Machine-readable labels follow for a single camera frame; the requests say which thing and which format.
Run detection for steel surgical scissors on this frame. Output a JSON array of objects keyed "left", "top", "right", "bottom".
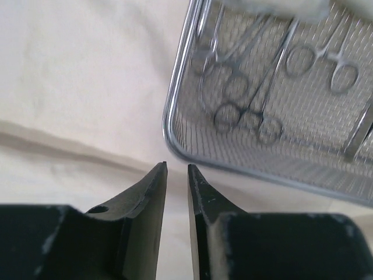
[{"left": 202, "top": 13, "right": 288, "bottom": 145}]

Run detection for beige cloth wrap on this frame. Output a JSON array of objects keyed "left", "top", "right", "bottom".
[{"left": 0, "top": 0, "right": 373, "bottom": 216}]

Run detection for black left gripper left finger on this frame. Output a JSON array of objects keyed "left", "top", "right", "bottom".
[{"left": 1, "top": 162, "right": 167, "bottom": 279}]

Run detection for steel mesh instrument tray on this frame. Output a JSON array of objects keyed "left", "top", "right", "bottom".
[{"left": 163, "top": 1, "right": 372, "bottom": 206}]

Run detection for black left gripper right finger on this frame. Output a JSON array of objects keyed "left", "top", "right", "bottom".
[{"left": 188, "top": 164, "right": 372, "bottom": 279}]

